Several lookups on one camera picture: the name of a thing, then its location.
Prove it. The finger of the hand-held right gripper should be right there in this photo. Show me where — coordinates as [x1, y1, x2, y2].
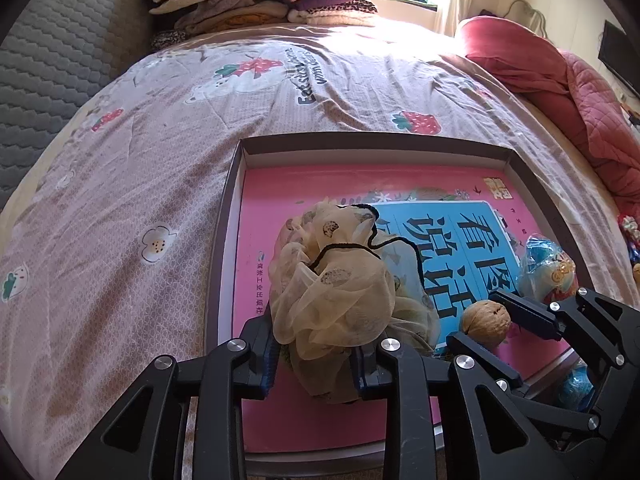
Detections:
[446, 331, 601, 433]
[487, 286, 628, 376]

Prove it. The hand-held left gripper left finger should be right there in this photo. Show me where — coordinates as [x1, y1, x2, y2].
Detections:
[57, 317, 281, 480]

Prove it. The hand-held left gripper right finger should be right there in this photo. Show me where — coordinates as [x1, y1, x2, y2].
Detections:
[350, 337, 576, 480]

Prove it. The walnut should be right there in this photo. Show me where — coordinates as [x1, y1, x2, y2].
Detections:
[460, 299, 512, 348]

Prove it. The colourful snack bag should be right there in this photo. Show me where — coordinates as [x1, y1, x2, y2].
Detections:
[515, 234, 580, 306]
[559, 362, 596, 413]

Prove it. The shallow grey cardboard box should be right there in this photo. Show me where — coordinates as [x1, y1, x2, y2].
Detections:
[204, 131, 596, 463]

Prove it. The small toy doll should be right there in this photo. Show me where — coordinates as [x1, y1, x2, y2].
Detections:
[617, 212, 640, 266]

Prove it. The pink book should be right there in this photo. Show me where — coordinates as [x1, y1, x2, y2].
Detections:
[239, 162, 576, 456]

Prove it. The pink quilt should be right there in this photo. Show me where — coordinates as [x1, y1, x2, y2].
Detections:
[560, 50, 640, 221]

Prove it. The pink pillow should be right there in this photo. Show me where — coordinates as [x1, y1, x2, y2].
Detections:
[455, 16, 571, 96]

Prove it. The black flat television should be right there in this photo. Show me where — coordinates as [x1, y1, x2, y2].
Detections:
[597, 20, 640, 103]

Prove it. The cream curtain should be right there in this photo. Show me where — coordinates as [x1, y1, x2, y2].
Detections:
[432, 0, 521, 41]

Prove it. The pile of folded clothes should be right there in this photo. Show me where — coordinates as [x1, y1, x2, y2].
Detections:
[132, 0, 381, 51]

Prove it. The grey quilted headboard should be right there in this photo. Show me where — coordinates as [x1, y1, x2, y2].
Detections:
[0, 0, 156, 211]

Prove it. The white cable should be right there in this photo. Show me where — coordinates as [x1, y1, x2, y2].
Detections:
[502, 0, 551, 36]

